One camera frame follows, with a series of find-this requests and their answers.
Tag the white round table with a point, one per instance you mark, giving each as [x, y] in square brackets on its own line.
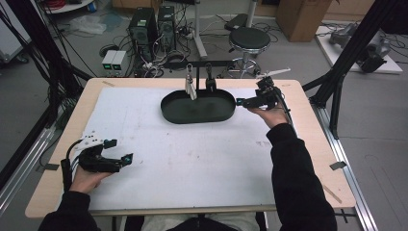
[69, 7]

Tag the person's right hand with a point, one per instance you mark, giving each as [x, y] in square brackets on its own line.
[274, 117]

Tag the aluminium rail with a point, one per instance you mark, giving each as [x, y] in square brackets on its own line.
[25, 163]
[349, 179]

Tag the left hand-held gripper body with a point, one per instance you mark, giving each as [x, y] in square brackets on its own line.
[96, 164]

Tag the white floor board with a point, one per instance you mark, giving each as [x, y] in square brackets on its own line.
[333, 57]

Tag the black round stool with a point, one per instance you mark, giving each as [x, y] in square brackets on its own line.
[249, 39]

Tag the grey tape piece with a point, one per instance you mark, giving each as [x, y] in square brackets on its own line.
[52, 166]
[337, 165]

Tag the white table mat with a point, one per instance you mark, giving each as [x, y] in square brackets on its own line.
[192, 166]

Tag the black hanger stand with tray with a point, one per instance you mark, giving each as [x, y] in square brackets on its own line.
[197, 110]

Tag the person's legs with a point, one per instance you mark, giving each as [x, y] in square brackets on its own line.
[195, 223]

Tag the slim black computer tower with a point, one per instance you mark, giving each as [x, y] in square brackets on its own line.
[166, 25]

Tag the large black computer tower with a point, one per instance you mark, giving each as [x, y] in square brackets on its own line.
[142, 30]

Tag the thin wooden strip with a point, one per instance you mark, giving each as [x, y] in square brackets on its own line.
[332, 194]

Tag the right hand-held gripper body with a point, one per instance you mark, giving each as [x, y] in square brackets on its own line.
[269, 101]

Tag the grey desk leg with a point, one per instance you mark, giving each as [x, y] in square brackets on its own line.
[199, 35]

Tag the cardboard box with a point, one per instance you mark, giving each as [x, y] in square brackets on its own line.
[301, 19]

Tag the white power supply unit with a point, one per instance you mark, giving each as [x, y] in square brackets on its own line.
[119, 60]
[108, 59]

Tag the clear plastic bag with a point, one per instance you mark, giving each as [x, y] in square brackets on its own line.
[86, 25]

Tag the person's left hand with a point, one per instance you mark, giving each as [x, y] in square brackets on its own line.
[85, 181]

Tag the black flat case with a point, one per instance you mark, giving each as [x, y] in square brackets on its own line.
[235, 21]

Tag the black frame strut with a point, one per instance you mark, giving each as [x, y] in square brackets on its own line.
[35, 41]
[352, 48]

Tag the black and grey machine part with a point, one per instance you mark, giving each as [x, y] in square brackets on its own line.
[375, 54]

